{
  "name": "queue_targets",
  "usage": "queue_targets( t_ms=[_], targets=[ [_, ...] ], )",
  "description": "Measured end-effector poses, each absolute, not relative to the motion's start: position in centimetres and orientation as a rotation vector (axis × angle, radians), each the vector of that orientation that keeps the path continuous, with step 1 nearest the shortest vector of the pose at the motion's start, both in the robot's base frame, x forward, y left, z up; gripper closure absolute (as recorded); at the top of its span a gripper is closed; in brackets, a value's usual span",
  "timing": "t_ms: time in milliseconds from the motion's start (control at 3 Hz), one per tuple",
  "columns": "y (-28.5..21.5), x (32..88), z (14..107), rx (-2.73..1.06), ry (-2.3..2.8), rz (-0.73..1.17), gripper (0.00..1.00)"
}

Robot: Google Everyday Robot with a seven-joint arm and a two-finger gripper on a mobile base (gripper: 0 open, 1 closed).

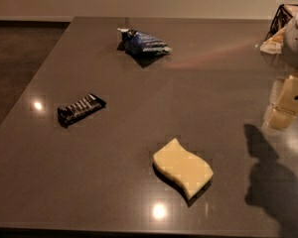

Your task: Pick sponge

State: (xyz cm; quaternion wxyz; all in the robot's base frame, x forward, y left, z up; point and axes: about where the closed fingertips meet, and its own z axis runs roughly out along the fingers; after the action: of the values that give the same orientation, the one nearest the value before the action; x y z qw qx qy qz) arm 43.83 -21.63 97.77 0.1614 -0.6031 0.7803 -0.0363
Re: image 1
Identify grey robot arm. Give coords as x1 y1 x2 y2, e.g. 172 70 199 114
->
260 4 298 130

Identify blue crumpled snack bag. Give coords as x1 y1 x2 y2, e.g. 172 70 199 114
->
117 28 172 57

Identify black candy bar wrapper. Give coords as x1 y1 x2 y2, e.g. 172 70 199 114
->
57 93 106 128

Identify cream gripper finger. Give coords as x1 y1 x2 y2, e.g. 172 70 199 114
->
267 108 296 130

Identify black cable bundle on arm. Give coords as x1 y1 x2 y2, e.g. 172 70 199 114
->
265 3 298 42

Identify yellow wavy sponge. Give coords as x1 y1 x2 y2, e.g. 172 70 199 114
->
153 138 214 200

